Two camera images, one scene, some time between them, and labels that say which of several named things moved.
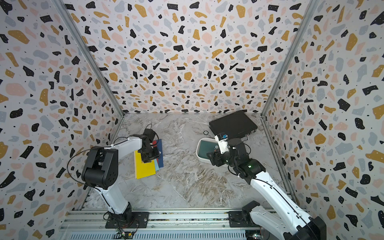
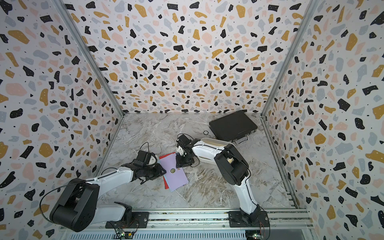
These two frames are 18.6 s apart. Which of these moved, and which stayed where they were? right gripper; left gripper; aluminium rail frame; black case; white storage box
Moved: left gripper; right gripper
Stayed: aluminium rail frame; black case; white storage box
